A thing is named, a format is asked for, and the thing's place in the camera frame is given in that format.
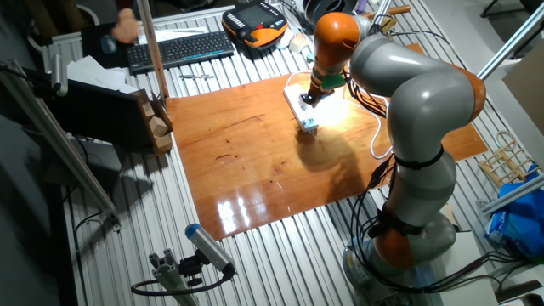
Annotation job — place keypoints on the wooden stick rack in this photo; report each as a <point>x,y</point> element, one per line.
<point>506,163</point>

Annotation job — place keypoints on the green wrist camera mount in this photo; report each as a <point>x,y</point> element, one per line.
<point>331,81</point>

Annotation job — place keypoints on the dark sleeved person forearm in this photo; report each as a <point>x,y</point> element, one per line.
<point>125,3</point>

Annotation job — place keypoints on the blue bag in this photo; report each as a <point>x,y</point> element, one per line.
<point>518,221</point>

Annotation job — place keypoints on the beige cardboard panel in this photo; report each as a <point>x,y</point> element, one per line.
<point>527,85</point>

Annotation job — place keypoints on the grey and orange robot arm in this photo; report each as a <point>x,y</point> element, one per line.
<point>425,106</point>

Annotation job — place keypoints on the brown wooden board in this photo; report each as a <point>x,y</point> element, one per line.
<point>255,170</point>

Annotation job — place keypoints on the white power strip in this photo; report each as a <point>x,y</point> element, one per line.
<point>297,110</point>

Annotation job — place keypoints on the orange and black teach pendant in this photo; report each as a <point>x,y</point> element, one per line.
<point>255,17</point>

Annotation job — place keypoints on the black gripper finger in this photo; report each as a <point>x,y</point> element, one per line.
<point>321,99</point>
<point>305,100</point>

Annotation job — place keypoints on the pale wooden cube block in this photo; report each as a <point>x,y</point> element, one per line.
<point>148,109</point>
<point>298,43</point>
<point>163,143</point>
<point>158,126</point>

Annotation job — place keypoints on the white rounded object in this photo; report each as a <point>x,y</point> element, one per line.
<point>284,39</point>

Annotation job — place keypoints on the black keyboard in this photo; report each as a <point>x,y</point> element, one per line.
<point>178,51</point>

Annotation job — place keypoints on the silver depth camera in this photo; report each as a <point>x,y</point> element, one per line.
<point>208,248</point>
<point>59,74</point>

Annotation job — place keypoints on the bare person hand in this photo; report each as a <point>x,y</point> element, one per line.
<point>125,27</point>

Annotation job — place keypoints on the black round drum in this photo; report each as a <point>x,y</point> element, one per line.
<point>327,6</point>

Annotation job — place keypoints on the aluminium profile camera mount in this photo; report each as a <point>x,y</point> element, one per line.
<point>170,276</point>

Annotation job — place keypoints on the white bulb holder with bulb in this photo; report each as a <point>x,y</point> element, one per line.
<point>327,110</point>

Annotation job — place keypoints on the small metal hand tool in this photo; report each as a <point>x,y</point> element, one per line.
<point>195,77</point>

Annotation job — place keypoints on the black flat panel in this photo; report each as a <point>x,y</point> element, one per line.
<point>93,115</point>

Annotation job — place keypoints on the long aluminium frame bar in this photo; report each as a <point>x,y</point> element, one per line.
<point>510,193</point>
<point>64,144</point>

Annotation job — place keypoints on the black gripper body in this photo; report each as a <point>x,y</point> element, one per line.
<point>315,93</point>

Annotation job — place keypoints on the black mouse pad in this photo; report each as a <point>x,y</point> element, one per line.
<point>93,55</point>

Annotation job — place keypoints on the white paper sheets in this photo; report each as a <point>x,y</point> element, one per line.
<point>93,72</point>
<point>178,33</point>

